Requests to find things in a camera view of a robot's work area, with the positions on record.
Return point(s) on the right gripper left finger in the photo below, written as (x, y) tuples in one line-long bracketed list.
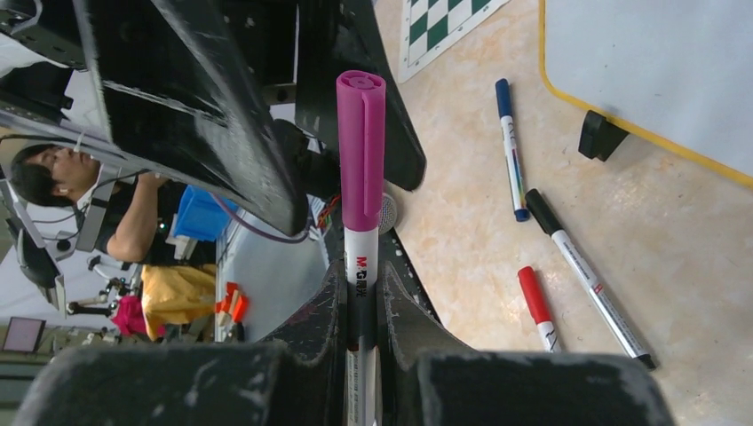
[(293, 376)]

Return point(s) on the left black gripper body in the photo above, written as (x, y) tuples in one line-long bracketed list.
[(266, 32)]

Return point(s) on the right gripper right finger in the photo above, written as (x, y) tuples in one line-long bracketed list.
[(429, 377)]

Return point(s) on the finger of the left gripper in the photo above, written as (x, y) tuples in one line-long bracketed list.
[(176, 96), (337, 36)]

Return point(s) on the magenta marker body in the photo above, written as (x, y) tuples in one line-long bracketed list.
[(361, 272)]

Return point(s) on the magenta marker cap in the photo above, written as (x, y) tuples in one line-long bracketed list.
[(361, 105)]

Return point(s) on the yellow-framed whiteboard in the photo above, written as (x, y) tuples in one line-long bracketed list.
[(676, 73)]

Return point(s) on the green white chess mat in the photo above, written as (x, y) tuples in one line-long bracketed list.
[(430, 27)]

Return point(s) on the blue plastic bin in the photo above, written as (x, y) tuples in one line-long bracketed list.
[(200, 216)]

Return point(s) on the red capped marker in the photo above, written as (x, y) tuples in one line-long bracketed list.
[(538, 309)]

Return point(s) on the yellow cloth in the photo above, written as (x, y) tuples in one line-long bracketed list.
[(176, 295)]

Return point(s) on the grey microphone ball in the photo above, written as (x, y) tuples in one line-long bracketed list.
[(389, 214)]

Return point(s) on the blue capped marker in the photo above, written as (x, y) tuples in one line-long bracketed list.
[(505, 111)]

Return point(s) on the black capped marker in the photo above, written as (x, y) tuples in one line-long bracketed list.
[(590, 281)]

